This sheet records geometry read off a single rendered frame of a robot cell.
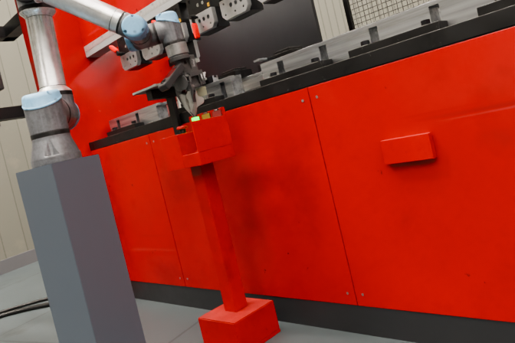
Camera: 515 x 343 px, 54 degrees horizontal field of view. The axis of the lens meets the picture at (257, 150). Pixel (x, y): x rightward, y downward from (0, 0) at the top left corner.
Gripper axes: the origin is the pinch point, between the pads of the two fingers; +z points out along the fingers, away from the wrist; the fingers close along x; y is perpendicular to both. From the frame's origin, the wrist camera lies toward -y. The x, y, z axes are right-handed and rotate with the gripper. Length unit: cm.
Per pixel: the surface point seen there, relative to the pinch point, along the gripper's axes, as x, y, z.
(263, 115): -15.0, 18.0, 8.0
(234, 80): 9.4, 34.3, -8.1
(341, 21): 129, 316, -44
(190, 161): 0.6, -6.5, 15.2
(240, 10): -6.0, 32.4, -31.9
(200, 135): -4.9, -3.4, 7.7
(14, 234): 360, 50, 58
